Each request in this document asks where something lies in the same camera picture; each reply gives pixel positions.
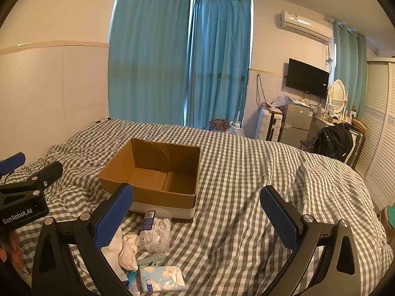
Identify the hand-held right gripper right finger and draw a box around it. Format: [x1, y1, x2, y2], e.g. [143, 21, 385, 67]
[260, 185, 365, 296]

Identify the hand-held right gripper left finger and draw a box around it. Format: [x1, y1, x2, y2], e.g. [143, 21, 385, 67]
[32, 183, 135, 296]

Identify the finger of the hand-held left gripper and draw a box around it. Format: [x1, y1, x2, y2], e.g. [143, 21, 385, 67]
[0, 152, 26, 176]
[0, 161, 64, 195]

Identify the white cloth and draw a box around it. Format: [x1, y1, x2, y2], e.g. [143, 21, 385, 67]
[119, 233, 140, 271]

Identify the white sock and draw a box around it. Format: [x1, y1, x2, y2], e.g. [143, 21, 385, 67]
[101, 234, 124, 282]

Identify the brown cardboard box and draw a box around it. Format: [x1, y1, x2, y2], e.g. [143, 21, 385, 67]
[99, 138, 201, 222]

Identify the clear bag of white items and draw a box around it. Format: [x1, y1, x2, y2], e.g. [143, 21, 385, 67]
[139, 209, 172, 253]

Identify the green clothes peg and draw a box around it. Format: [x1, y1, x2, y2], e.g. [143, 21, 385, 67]
[136, 252, 166, 267]

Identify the small teal packet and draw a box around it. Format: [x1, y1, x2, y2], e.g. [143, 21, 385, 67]
[124, 271, 138, 288]

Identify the light blue tissue packet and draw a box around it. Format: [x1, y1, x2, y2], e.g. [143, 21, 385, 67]
[138, 265, 186, 293]

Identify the person's left hand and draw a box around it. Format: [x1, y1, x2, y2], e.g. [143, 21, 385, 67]
[0, 228, 21, 264]

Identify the grey checked blanket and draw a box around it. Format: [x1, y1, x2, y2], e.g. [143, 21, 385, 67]
[0, 118, 389, 296]

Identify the white suitcase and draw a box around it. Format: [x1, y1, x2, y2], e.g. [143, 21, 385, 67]
[257, 109, 283, 143]

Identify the black backpack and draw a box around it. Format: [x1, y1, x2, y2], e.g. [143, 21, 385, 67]
[311, 122, 354, 163]

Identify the silver small fridge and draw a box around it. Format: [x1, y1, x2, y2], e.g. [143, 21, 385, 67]
[277, 101, 313, 147]

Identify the white dressing table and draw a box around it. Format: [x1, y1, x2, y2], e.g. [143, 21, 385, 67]
[308, 115, 337, 141]

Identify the large water bottle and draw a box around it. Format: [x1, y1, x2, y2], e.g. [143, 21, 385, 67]
[226, 121, 246, 137]

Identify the floral fabric bag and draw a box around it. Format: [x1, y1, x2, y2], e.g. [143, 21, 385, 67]
[209, 118, 229, 132]

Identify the clear plastic bag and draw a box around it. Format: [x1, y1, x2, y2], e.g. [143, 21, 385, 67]
[271, 92, 290, 109]

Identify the white oval mirror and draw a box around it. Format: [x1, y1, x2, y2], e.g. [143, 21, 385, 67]
[326, 79, 348, 115]

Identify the white louvred wardrobe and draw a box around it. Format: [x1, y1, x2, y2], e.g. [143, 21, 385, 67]
[354, 57, 395, 212]

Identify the wide teal curtain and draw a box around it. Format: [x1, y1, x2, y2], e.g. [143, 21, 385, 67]
[108, 0, 194, 128]

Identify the narrow teal curtain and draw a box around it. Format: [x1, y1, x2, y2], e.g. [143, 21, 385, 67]
[333, 21, 368, 120]

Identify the teal window curtain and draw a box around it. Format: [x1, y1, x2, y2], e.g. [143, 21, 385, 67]
[184, 0, 252, 132]

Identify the white air conditioner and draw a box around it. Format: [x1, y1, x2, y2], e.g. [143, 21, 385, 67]
[279, 10, 333, 44]

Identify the hanging wall cable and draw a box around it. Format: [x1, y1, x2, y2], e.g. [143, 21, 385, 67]
[255, 74, 266, 107]

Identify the black wall television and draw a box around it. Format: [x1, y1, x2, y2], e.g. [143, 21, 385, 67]
[285, 58, 330, 98]

